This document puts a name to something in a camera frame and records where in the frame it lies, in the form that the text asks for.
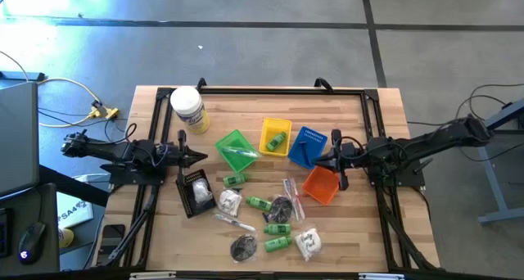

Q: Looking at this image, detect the blue-grey metal table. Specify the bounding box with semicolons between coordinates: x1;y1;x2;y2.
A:
477;97;524;226

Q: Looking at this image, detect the black plastic basket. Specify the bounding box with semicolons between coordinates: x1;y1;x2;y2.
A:
175;169;218;219

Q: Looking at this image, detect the white cable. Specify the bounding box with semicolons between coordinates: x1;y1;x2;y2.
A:
0;50;102;129

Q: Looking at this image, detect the black keyboard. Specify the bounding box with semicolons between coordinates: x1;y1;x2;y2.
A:
0;208;12;259

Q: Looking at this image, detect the yellow cable connector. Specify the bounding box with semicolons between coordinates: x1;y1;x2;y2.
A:
88;103;120;120

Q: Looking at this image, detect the white cotton swabs bag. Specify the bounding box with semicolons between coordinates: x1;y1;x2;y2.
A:
217;188;243;218

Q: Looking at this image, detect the white cotton balls bag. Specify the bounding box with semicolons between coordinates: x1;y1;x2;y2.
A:
191;178;214;205

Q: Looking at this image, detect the blue plastic basket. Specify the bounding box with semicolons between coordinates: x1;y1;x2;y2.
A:
287;126;328;169

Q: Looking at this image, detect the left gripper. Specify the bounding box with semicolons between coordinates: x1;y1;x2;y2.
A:
157;129;209;187

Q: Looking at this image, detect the black floor cable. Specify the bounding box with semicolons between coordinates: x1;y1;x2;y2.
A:
407;82;524;162

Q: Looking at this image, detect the silver metal bracket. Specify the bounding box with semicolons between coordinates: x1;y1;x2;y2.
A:
129;271;177;280
359;273;406;280

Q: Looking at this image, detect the black desk surface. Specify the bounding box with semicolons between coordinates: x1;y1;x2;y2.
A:
0;183;61;273

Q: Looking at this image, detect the black computer mouse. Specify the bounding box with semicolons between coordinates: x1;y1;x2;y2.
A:
18;221;47;265

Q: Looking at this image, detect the green plastic basket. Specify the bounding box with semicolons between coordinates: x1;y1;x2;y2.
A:
215;129;260;174

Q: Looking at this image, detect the yellow plastic basket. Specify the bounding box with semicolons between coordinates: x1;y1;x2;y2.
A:
258;117;293;157

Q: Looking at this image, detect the black hair ties bag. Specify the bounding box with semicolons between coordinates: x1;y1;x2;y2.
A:
264;195;295;225
228;233;259;263

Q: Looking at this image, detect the orange plastic basket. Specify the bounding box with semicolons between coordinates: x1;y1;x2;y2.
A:
301;165;341;206

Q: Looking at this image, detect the white vanity pack bag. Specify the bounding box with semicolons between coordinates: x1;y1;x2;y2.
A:
293;227;323;262

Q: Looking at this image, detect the grey laptop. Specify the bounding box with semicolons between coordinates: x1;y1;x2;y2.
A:
0;82;40;199

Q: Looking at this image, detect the Lysol wipes canister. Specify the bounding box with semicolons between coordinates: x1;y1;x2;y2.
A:
169;85;210;134

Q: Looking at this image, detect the black aluminium rig frame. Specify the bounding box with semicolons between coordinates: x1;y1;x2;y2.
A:
93;86;441;273

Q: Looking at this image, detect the small green shampoo bottle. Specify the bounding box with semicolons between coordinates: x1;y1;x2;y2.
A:
263;224;291;236
264;236;294;253
264;131;287;152
223;173;250;187
245;196;273;213

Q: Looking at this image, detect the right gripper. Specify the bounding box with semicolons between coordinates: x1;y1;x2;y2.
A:
314;128;369;191

